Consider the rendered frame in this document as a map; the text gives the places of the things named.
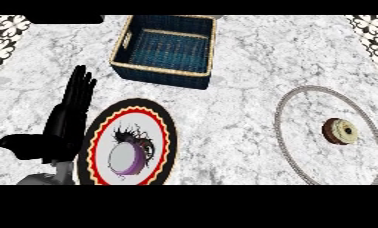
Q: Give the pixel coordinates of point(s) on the brown cupcake cream frosting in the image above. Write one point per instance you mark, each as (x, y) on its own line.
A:
(340, 131)

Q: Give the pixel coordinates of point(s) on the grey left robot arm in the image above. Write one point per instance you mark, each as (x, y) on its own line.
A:
(46, 178)

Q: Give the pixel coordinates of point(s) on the black appliance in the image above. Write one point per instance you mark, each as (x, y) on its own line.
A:
(64, 18)

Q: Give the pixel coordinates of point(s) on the purple rimmed can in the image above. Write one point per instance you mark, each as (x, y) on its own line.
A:
(128, 159)

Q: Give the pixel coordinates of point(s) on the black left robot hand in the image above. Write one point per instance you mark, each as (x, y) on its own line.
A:
(67, 118)

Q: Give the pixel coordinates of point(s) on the round marble placemat grey rim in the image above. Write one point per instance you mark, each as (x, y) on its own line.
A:
(305, 158)

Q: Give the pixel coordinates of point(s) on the round black red patterned plate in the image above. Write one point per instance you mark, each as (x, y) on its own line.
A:
(105, 158)

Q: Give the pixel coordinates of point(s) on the dark blue wicker basket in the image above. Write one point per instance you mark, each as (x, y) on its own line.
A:
(167, 49)

